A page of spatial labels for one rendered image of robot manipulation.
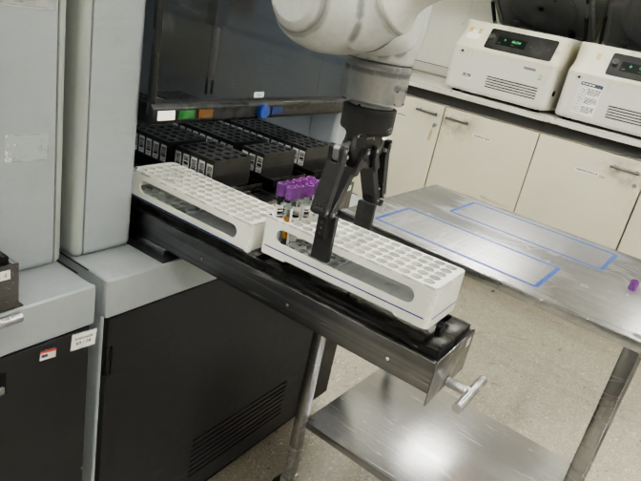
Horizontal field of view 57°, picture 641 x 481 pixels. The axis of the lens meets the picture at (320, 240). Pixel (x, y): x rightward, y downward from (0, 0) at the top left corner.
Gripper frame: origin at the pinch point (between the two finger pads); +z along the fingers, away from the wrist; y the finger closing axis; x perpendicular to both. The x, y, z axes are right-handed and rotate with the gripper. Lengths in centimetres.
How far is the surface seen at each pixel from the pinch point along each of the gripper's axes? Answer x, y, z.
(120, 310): 29.5, -16.4, 21.0
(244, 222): 15.1, -5.2, 2.1
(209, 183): 30.8, 2.4, 1.7
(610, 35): 25, 277, -42
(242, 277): 12.5, -6.9, 10.1
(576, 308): -31.2, 26.8, 7.0
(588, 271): -29, 48, 7
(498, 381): -4, 135, 89
